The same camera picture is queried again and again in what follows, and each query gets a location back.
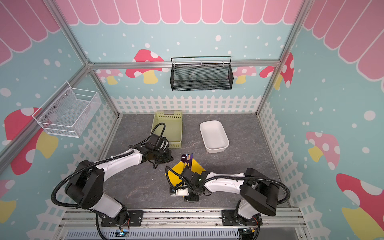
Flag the yellow paper napkin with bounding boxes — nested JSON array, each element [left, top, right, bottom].
[[164, 157, 206, 188]]

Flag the purple fork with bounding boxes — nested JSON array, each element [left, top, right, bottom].
[[186, 154, 190, 169]]

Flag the purple knife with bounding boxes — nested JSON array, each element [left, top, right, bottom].
[[189, 154, 193, 169]]

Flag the purple spoon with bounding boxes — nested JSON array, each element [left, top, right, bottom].
[[181, 154, 187, 164]]

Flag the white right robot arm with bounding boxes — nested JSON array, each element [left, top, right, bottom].
[[170, 168, 280, 226]]

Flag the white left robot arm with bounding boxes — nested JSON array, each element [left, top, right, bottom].
[[65, 147, 174, 224]]

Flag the green perforated plastic basket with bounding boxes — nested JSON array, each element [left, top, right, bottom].
[[151, 111, 183, 149]]

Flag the white plastic tub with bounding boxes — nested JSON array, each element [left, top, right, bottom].
[[200, 120, 230, 154]]

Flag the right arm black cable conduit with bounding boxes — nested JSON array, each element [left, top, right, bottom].
[[164, 165, 291, 240]]

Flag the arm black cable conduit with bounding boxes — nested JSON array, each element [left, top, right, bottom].
[[164, 165, 291, 240], [50, 122, 166, 240]]

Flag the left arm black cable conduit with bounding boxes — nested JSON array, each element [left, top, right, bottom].
[[50, 122, 166, 240]]

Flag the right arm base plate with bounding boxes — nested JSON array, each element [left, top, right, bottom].
[[221, 210, 263, 227]]

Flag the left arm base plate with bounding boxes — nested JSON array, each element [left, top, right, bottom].
[[101, 210, 144, 227]]

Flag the black mesh wall basket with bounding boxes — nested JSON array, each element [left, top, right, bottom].
[[170, 56, 234, 91]]

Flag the white wire wall basket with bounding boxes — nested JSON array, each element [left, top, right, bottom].
[[32, 82, 102, 138]]

